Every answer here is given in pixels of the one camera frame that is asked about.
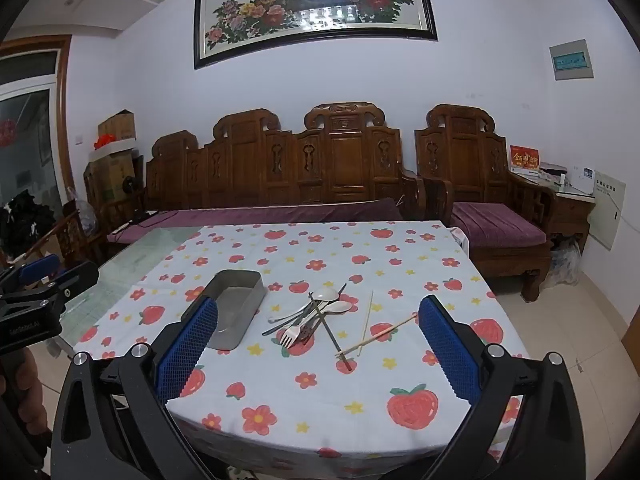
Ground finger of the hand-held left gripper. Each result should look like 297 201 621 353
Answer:
0 261 100 317
0 254 62 293

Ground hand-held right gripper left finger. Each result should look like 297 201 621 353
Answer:
50 295 221 480

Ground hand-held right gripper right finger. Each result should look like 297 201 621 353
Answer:
417 294 588 480

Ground grey metal tray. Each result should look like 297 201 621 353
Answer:
181 269 267 351

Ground light wooden chopstick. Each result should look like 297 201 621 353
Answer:
359 290 375 357
335 312 420 359

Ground white plastic spoon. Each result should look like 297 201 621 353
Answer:
300 300 354 328
272 286 339 323

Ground person's left hand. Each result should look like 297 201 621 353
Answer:
17 355 52 441

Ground wooden side chair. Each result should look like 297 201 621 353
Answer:
20 195 108 271

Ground dark cloth pile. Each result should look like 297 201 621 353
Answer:
0 189 57 247

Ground metal spoon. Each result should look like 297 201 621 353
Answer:
262 301 333 337

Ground large cardboard box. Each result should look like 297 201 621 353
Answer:
84 152 144 207

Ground metal fork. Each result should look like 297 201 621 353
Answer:
295 307 326 346

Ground strawberry flower print tablecloth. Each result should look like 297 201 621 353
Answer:
72 220 531 467

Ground purple armchair cushion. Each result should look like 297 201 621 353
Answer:
451 201 547 248

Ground clear plastic bag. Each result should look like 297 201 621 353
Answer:
542 239 583 289

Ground purple sofa cushion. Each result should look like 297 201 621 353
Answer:
106 198 405 245

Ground small cardboard box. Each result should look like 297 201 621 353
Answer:
98 110 137 142

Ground wooden side table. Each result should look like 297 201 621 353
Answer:
550 185 597 261

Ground carved wooden armchair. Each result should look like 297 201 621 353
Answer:
414 104 557 303

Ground white flat boxes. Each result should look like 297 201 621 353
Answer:
522 162 569 184

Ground red gift box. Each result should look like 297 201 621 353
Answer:
509 145 542 172

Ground carved wooden sofa bench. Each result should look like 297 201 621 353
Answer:
97 101 427 261

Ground white router box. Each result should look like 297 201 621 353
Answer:
570 164 599 196

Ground framed peacock flower painting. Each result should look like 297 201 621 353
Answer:
193 0 439 71

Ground wooden door frame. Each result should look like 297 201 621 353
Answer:
0 35 76 211

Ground white wall panel cover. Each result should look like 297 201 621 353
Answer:
589 170 627 251

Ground grey wall electrical box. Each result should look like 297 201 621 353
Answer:
549 39 595 82

